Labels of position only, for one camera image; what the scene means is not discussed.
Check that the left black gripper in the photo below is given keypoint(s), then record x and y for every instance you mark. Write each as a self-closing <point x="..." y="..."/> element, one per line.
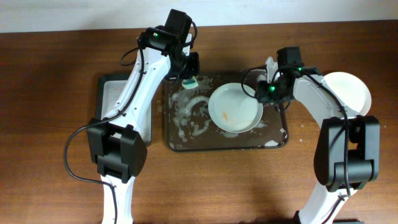
<point x="191" y="66"/>

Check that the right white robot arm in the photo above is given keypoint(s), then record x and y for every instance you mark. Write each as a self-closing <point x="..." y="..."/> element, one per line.
<point x="347" y="153"/>

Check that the green sponge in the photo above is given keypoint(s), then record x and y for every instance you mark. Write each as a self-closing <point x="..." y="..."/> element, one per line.
<point x="189" y="84"/>

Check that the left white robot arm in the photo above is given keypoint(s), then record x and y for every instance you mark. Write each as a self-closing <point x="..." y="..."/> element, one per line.
<point x="115" y="141"/>

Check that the left black soapy tray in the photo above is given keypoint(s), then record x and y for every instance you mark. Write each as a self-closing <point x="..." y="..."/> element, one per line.
<point x="109" y="88"/>

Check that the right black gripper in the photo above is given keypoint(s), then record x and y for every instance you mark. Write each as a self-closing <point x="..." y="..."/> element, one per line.
<point x="265" y="96"/>

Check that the white plate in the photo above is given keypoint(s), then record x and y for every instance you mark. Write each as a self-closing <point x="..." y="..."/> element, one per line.
<point x="232" y="110"/>
<point x="351" y="90"/>

